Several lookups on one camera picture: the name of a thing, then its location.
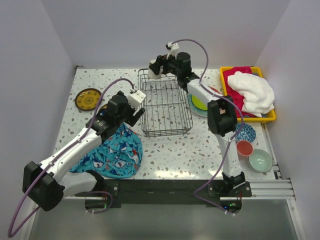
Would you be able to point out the yellow brown plate far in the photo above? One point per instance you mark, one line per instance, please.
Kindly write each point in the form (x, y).
(87, 99)

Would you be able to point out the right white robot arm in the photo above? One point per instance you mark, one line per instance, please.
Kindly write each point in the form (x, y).
(221, 112)

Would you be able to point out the aluminium front rail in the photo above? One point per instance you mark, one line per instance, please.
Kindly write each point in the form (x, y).
(270, 187)

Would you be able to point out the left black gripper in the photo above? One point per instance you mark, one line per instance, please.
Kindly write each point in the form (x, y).
(132, 118)

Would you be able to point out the pale green bowl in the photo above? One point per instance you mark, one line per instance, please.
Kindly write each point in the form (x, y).
(260, 161)

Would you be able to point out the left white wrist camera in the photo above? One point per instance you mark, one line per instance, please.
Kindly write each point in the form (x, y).
(135, 98)

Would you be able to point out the pink cup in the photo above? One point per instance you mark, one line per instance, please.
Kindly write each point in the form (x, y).
(244, 148)

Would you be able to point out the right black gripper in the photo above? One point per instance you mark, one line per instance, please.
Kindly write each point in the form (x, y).
(161, 61)

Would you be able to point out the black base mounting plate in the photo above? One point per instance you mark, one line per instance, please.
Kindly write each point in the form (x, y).
(117, 193)

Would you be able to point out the pink red cloth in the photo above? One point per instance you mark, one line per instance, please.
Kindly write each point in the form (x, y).
(238, 99)

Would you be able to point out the wire dish rack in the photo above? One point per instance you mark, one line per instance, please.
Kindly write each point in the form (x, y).
(167, 110)

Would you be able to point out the blue shark print cloth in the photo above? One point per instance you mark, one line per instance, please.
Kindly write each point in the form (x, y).
(118, 157)

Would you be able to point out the yellow plastic bin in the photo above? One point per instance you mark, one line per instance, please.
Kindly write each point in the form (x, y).
(269, 117)

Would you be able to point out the white towel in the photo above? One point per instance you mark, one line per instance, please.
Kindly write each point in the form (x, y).
(259, 97)

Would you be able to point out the green red plate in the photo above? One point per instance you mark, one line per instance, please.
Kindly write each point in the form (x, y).
(196, 106)

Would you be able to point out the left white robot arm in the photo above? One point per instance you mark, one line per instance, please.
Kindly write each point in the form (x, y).
(59, 164)

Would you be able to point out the white beige mug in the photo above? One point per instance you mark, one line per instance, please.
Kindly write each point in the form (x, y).
(154, 69)

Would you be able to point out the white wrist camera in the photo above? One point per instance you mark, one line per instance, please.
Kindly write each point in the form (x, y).
(173, 49)
(135, 98)

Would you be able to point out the blue patterned bowl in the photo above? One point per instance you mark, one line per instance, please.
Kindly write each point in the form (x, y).
(247, 133)

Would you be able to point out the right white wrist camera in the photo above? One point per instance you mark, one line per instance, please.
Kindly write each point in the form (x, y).
(173, 49)

